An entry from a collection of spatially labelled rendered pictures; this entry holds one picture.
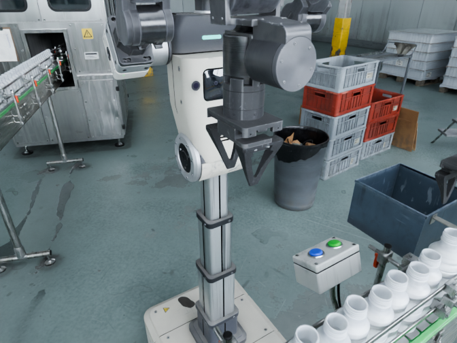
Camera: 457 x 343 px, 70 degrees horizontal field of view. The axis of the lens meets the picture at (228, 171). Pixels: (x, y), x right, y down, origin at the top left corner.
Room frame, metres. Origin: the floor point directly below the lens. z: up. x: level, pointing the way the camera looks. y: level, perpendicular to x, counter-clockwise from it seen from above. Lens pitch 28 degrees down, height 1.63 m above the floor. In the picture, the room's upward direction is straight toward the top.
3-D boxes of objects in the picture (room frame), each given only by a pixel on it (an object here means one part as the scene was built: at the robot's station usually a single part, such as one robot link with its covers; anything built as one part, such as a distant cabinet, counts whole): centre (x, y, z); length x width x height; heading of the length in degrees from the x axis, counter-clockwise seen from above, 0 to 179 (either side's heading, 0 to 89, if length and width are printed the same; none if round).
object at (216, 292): (0.98, 0.05, 0.49); 0.13 x 0.13 x 0.40; 32
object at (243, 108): (0.44, -0.02, 1.51); 0.10 x 0.07 x 0.07; 32
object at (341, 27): (10.51, -3.34, 0.55); 0.40 x 0.40 x 1.10; 32
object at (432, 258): (0.52, -0.42, 1.08); 0.06 x 0.06 x 0.17
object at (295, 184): (2.50, -0.59, 0.32); 0.45 x 0.45 x 0.64
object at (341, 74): (3.20, -1.08, 1.00); 0.61 x 0.41 x 0.22; 129
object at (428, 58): (7.53, -4.23, 0.50); 1.23 x 1.05 x 1.00; 120
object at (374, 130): (3.65, -1.62, 0.33); 0.61 x 0.41 x 0.22; 124
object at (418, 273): (0.48, -0.38, 1.08); 0.06 x 0.06 x 0.17
